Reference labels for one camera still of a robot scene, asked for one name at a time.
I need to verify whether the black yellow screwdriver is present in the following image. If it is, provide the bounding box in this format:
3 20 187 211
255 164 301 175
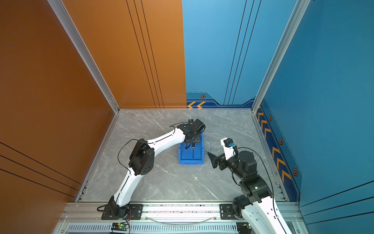
191 143 195 159

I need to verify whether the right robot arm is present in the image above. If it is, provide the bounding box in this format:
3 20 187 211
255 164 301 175
207 148 292 234

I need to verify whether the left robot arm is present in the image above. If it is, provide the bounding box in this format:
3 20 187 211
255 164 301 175
97 119 206 220

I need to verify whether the blue plastic bin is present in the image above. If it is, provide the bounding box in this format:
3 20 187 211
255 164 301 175
178 133 205 165

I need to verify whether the right green circuit board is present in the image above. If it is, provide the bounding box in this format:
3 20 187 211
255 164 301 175
236 222 252 234

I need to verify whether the green circuit board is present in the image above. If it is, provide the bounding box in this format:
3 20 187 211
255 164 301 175
110 222 130 234
236 222 252 234

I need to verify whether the left green circuit board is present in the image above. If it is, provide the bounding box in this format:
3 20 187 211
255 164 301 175
110 222 130 234

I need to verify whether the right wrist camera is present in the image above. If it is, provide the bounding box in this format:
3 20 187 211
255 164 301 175
221 137 238 160

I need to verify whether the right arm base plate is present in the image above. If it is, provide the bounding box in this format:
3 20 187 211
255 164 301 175
219 203 243 220

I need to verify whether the clear cable on rail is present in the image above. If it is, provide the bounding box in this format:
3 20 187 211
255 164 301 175
145 216 218 226

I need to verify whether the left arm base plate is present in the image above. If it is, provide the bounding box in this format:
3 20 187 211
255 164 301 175
97 203 144 221

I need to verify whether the aluminium front rail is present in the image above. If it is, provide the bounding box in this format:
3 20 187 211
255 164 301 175
52 200 310 234

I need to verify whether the right aluminium corner post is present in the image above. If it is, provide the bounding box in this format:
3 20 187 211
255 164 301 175
251 0 311 114

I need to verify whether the aluminium corner post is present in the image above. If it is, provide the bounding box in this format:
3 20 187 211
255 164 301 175
251 0 311 114
48 0 120 114

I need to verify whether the left aluminium corner post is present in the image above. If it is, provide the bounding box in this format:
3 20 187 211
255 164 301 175
48 0 120 114

